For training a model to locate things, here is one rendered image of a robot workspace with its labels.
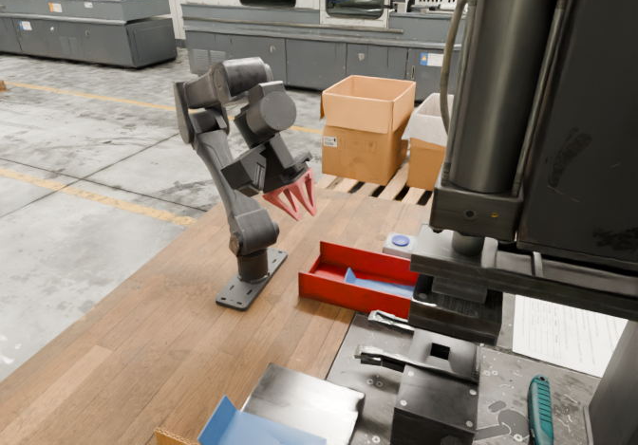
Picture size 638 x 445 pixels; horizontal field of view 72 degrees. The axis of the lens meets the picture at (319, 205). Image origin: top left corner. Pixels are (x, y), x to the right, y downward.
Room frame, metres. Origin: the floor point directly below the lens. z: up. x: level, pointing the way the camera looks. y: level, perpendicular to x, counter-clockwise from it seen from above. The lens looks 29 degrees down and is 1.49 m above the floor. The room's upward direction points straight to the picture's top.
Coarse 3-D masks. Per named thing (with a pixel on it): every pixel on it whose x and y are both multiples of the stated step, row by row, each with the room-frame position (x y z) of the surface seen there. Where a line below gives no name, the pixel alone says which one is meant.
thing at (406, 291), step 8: (352, 272) 0.72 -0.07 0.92; (344, 280) 0.69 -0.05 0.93; (352, 280) 0.71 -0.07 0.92; (360, 280) 0.72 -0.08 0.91; (368, 280) 0.72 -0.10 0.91; (376, 288) 0.69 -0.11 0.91; (384, 288) 0.69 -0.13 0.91; (392, 288) 0.69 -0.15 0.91; (400, 288) 0.69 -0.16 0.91; (408, 288) 0.69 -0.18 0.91; (408, 296) 0.67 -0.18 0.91
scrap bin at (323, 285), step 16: (320, 240) 0.79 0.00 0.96; (320, 256) 0.78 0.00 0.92; (336, 256) 0.77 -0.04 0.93; (352, 256) 0.76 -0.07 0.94; (368, 256) 0.75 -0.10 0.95; (384, 256) 0.73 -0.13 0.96; (304, 272) 0.68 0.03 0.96; (320, 272) 0.75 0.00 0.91; (336, 272) 0.75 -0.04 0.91; (368, 272) 0.75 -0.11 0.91; (384, 272) 0.73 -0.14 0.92; (400, 272) 0.72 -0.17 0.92; (416, 272) 0.71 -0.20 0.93; (304, 288) 0.67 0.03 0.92; (320, 288) 0.66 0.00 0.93; (336, 288) 0.65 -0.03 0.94; (352, 288) 0.64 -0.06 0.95; (368, 288) 0.63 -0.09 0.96; (336, 304) 0.65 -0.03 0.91; (352, 304) 0.64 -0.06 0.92; (368, 304) 0.63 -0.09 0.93; (384, 304) 0.62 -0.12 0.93; (400, 304) 0.61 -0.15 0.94
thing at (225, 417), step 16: (224, 400) 0.41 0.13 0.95; (224, 416) 0.39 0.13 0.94; (240, 416) 0.40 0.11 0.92; (256, 416) 0.40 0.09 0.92; (208, 432) 0.36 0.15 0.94; (224, 432) 0.37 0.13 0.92; (240, 432) 0.37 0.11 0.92; (256, 432) 0.37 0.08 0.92; (272, 432) 0.37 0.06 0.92; (288, 432) 0.37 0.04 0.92; (304, 432) 0.37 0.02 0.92
